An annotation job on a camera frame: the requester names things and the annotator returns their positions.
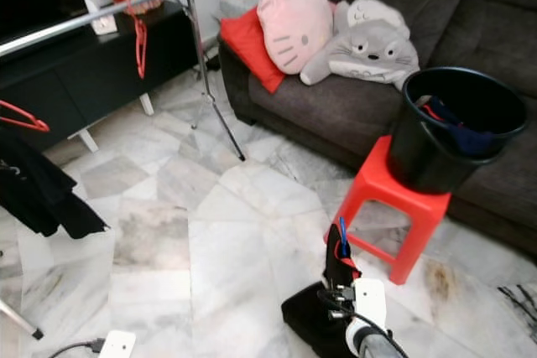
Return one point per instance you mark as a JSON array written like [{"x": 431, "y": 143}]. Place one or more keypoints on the black shirt red collar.
[{"x": 319, "y": 324}]

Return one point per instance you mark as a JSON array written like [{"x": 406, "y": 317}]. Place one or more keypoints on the blue plastic hanger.
[{"x": 343, "y": 230}]

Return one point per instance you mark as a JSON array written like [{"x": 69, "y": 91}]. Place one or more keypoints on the navy knit sweater red trim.
[{"x": 466, "y": 136}]

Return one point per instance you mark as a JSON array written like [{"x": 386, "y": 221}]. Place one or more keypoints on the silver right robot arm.
[{"x": 373, "y": 347}]

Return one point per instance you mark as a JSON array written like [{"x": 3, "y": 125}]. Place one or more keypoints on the red plastic stool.
[{"x": 386, "y": 207}]

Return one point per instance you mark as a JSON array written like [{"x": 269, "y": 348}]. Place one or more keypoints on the black plastic bucket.
[{"x": 436, "y": 157}]

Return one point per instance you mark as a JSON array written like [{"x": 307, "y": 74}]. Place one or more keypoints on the dark grey sofa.
[{"x": 344, "y": 106}]

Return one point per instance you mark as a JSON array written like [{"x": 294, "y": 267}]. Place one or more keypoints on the black printed T-shirt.
[{"x": 42, "y": 190}]

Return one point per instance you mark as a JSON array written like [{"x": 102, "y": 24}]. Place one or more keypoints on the flat grey Totoro plush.
[{"x": 369, "y": 49}]

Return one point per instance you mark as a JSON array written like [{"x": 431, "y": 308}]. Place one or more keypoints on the pink cat face cushion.
[{"x": 294, "y": 23}]

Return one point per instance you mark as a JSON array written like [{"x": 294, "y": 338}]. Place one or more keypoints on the round grey Totoro plush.
[{"x": 373, "y": 10}]

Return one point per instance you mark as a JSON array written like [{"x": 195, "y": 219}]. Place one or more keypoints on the white lace cloth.
[{"x": 239, "y": 4}]

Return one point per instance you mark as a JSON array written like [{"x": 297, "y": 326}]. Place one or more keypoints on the black TV console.
[{"x": 84, "y": 81}]

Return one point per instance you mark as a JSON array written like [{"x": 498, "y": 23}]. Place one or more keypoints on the small white bottle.
[{"x": 103, "y": 21}]

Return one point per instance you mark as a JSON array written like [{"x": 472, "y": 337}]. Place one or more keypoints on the silver metal clothes rack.
[{"x": 101, "y": 12}]

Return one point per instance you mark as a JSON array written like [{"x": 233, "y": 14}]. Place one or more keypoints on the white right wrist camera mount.
[{"x": 371, "y": 301}]

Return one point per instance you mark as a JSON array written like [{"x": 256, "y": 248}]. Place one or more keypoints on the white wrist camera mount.
[
  {"x": 371, "y": 301},
  {"x": 117, "y": 344}
]

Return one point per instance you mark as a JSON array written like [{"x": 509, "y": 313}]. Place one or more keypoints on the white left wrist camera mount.
[{"x": 117, "y": 344}]

